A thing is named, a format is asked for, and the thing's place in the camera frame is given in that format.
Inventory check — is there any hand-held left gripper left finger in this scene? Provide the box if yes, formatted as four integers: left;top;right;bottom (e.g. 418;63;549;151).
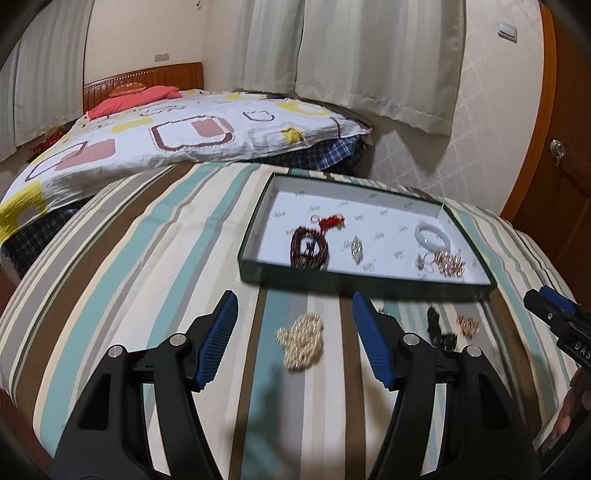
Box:
53;290;240;480

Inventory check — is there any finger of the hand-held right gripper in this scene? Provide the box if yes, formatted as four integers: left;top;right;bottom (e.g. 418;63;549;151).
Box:
539;285;580;317
523;290;568;332

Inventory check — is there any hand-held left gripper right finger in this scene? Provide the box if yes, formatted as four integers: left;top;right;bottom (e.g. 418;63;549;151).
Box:
352;292;541;480

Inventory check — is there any pearl bracelet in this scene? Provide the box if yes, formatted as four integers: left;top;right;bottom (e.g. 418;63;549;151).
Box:
276;313;325;370

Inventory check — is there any rose gold chain bracelet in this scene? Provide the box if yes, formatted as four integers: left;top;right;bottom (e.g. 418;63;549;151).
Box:
431;250;466;278
455;314;481;339

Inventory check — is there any brown wooden bead bracelet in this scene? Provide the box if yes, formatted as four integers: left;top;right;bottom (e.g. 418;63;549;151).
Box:
290;225;331;268

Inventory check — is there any white jade bangle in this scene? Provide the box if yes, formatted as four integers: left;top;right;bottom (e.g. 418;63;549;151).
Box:
413;222;451;252

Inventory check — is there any shallow dark green box tray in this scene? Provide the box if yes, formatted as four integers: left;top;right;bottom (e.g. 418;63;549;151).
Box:
237;173;498;303

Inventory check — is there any red tassel gold charm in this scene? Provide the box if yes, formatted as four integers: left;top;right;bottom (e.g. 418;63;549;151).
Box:
310;213;347;234

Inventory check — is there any person's right hand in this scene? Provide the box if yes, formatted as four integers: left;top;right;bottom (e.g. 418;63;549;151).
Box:
549;369;591;457

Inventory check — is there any striped tablecloth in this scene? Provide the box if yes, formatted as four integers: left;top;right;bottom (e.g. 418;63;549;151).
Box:
0;161;591;480

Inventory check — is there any brown wooden door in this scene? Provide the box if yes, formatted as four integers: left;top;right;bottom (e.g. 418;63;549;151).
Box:
501;4;591;273

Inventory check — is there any bed with patterned sheet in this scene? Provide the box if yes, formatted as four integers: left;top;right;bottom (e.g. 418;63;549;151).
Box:
0;88;370;232

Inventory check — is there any pink pillow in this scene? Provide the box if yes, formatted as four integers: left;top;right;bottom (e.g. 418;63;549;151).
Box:
87;85;182;121

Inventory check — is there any wooden bed headboard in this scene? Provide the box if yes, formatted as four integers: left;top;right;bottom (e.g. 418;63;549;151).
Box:
83;62;205;114

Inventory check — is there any white window curtain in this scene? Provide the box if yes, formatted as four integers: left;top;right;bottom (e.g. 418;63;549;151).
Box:
0;0;93;162
295;0;467;137
233;0;305;97

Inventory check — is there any black bead bracelet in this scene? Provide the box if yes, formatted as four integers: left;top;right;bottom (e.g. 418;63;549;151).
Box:
425;307;458;349

